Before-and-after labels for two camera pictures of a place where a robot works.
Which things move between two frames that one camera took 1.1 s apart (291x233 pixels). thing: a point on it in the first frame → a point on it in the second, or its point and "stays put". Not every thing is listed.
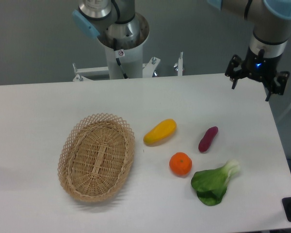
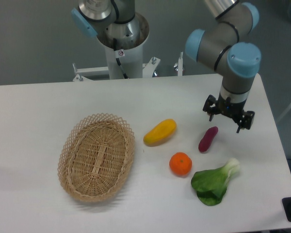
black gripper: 265,69 → 234,110
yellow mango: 161,133 stays put
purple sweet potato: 204,143 stays put
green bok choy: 211,185 stays put
